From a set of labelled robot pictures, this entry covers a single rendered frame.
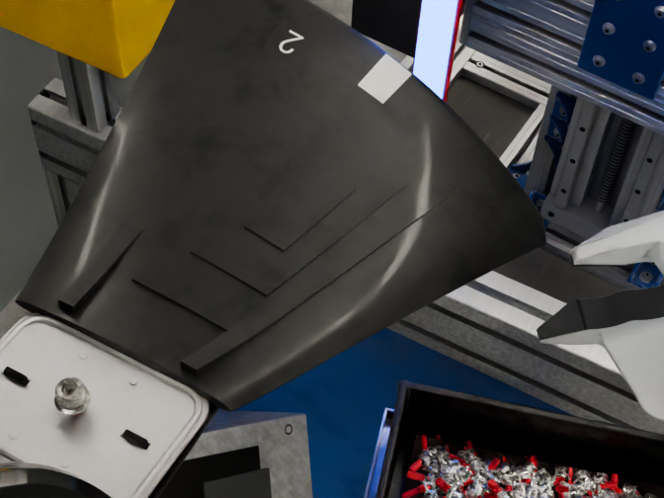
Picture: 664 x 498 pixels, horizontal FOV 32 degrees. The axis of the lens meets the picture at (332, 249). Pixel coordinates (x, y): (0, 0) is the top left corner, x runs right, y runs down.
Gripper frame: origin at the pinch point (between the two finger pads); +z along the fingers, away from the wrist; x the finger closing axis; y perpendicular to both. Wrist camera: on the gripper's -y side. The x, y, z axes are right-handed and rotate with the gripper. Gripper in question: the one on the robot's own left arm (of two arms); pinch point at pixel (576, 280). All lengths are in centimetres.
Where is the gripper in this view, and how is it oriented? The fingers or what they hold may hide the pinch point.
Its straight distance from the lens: 51.4
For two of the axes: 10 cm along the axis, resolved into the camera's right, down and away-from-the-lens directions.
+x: -0.5, 4.9, 8.7
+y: 1.5, 8.6, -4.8
